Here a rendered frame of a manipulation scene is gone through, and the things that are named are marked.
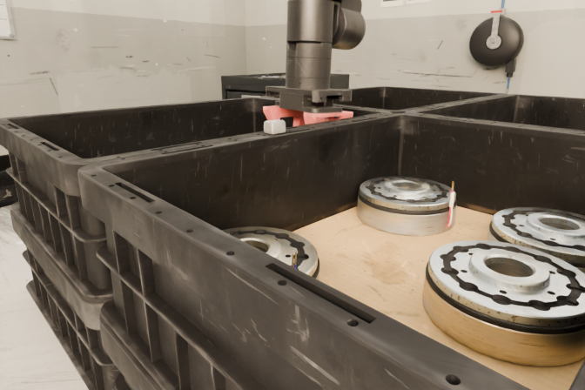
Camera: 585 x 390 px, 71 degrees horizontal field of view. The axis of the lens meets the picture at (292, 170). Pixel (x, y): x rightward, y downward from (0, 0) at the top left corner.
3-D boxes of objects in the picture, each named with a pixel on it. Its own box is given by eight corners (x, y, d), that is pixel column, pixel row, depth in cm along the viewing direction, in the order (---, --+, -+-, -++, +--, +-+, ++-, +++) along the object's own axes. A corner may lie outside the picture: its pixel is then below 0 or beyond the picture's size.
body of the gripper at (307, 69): (300, 99, 59) (302, 45, 58) (353, 104, 52) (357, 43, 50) (263, 100, 55) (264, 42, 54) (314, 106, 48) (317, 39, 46)
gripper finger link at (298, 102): (314, 158, 59) (317, 91, 57) (351, 168, 54) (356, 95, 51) (276, 164, 55) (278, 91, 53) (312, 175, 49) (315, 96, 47)
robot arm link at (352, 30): (279, -63, 50) (340, -66, 45) (328, -41, 59) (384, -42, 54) (269, 41, 53) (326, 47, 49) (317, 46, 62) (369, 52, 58)
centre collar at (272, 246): (236, 279, 27) (236, 271, 27) (203, 252, 31) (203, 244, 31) (296, 258, 30) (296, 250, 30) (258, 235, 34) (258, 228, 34)
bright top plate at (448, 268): (572, 353, 21) (574, 342, 21) (400, 278, 28) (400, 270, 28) (614, 281, 28) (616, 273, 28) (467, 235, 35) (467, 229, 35)
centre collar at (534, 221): (579, 247, 32) (580, 239, 31) (514, 226, 35) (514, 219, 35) (603, 231, 34) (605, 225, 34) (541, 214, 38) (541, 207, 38)
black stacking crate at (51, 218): (93, 319, 31) (71, 174, 28) (10, 214, 52) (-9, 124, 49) (390, 198, 58) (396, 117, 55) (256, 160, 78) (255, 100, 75)
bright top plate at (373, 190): (415, 218, 38) (415, 212, 38) (340, 191, 46) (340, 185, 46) (474, 197, 44) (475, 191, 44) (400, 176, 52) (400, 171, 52)
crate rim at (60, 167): (73, 200, 28) (69, 166, 28) (-8, 138, 49) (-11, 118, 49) (397, 130, 55) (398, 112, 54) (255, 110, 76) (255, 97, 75)
